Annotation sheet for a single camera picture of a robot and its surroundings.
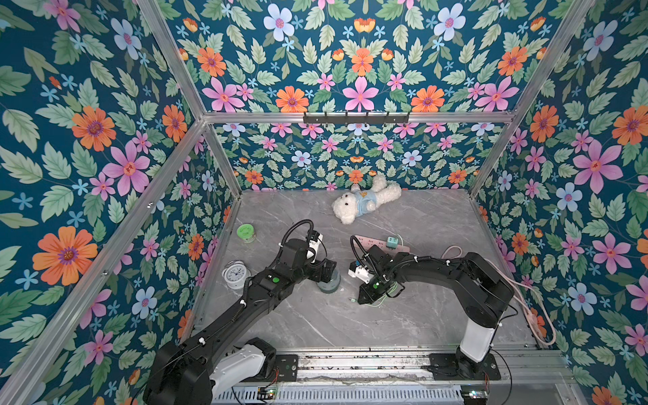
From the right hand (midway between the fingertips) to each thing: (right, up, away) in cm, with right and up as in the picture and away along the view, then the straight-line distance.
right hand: (365, 296), depth 88 cm
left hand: (-13, +15, -8) cm, 21 cm away
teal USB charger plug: (+11, +18, +7) cm, 23 cm away
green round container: (-48, +22, +12) cm, 54 cm away
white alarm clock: (-47, +8, +2) cm, 48 cm away
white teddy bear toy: (-5, +33, +16) cm, 37 cm away
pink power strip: (+2, +18, +10) cm, 21 cm away
